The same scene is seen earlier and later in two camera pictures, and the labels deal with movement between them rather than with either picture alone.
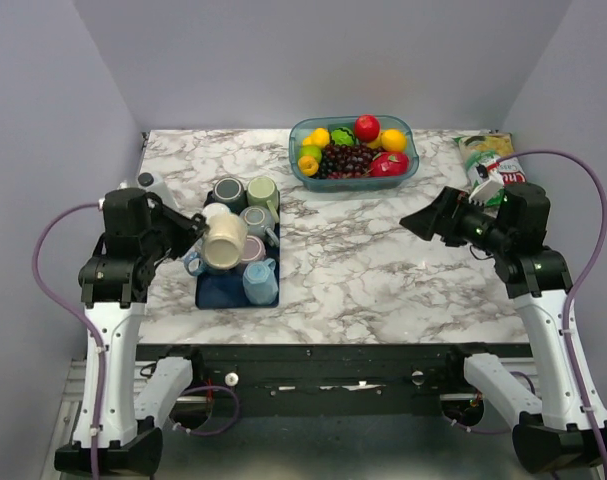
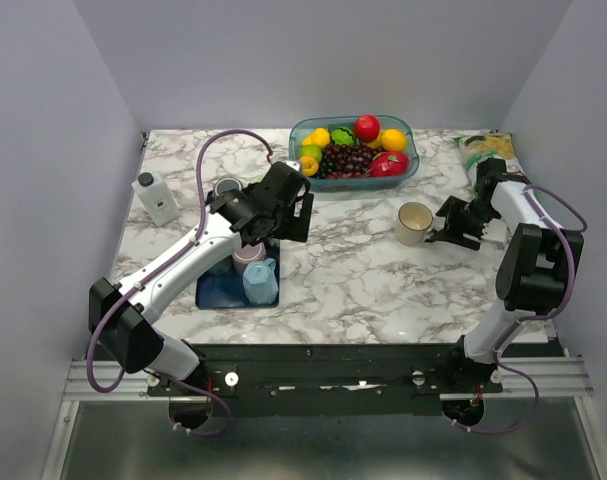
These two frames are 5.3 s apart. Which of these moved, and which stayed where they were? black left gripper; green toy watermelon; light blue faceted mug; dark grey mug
Moved: black left gripper
Stayed: light blue faceted mug; dark grey mug; green toy watermelon
